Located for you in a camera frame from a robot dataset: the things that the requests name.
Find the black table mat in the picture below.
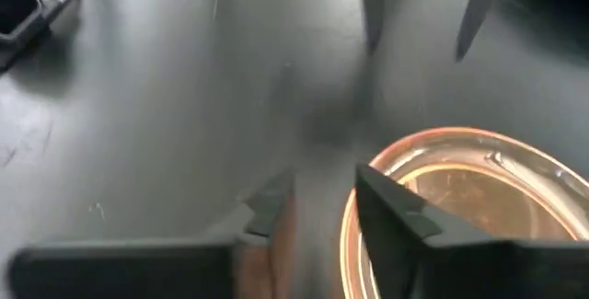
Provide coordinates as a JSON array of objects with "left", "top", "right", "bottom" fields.
[{"left": 0, "top": 0, "right": 589, "bottom": 299}]

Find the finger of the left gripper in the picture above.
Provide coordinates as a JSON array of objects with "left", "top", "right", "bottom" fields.
[
  {"left": 358, "top": 0, "right": 392, "bottom": 56},
  {"left": 454, "top": 0, "right": 517, "bottom": 63}
]

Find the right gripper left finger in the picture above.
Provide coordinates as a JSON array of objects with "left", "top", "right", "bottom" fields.
[{"left": 6, "top": 168, "right": 295, "bottom": 299}]

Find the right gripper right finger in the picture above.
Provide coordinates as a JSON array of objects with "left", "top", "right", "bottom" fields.
[{"left": 353, "top": 163, "right": 589, "bottom": 299}]

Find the orange clear cup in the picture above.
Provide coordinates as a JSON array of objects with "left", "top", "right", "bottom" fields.
[{"left": 339, "top": 126, "right": 589, "bottom": 299}]

